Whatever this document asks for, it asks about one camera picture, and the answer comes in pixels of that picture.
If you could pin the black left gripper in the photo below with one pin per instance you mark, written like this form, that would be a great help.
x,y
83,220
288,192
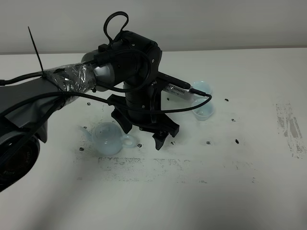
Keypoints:
x,y
135,109

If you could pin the light blue porcelain teapot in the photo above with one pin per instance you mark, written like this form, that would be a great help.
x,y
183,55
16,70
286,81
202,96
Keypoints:
x,y
108,138

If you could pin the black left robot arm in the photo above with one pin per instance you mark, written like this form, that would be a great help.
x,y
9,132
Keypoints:
x,y
127,65

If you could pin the near blue porcelain teacup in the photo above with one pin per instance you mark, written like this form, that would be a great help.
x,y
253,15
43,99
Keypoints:
x,y
204,112

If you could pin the blue porcelain teacup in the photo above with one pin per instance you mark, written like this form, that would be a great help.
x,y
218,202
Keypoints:
x,y
202,86
204,112

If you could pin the far blue porcelain teacup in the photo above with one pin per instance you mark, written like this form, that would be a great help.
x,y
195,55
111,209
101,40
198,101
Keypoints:
x,y
202,86

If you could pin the black zip tie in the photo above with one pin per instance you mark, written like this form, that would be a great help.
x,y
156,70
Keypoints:
x,y
36,51

